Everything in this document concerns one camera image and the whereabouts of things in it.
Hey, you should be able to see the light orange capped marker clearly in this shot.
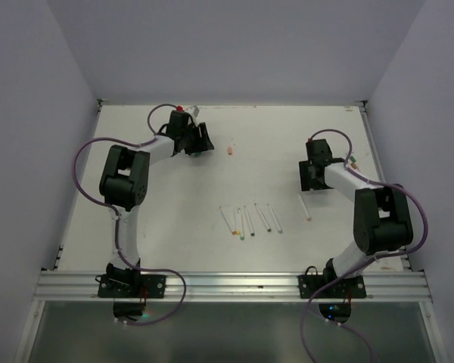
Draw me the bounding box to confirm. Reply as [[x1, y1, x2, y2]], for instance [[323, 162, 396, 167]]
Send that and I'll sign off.
[[298, 194, 312, 222]]

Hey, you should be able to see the yellow marker pen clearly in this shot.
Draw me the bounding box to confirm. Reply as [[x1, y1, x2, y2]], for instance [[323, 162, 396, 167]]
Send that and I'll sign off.
[[234, 205, 240, 235]]

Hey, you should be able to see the green marker pen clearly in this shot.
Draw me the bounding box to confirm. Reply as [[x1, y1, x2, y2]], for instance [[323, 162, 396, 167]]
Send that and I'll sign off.
[[237, 207, 245, 240]]

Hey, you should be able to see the teal marker pen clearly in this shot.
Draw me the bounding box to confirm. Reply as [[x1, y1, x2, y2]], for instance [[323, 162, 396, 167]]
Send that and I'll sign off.
[[243, 206, 255, 237]]

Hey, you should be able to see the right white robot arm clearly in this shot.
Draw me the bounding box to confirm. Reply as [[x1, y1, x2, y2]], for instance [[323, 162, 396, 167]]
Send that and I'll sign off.
[[299, 139, 413, 297]]

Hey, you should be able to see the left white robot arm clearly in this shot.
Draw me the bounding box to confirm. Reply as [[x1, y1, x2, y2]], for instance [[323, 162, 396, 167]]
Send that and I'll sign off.
[[99, 106, 214, 297]]

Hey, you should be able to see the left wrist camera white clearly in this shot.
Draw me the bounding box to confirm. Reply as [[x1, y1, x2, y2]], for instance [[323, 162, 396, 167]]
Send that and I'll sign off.
[[185, 105, 200, 117]]

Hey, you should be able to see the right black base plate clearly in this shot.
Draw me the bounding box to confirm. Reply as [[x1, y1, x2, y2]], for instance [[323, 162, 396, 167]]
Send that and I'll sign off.
[[297, 264, 366, 326]]

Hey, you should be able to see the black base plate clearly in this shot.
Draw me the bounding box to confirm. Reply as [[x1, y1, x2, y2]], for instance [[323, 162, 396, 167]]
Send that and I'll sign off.
[[297, 264, 366, 326], [97, 262, 167, 326]]

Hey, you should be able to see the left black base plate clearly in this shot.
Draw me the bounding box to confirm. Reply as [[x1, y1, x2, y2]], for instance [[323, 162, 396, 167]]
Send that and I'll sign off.
[[97, 262, 167, 326]]

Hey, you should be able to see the aluminium mounting rail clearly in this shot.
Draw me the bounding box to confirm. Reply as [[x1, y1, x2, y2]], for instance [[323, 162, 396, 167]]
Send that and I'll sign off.
[[33, 271, 431, 303]]

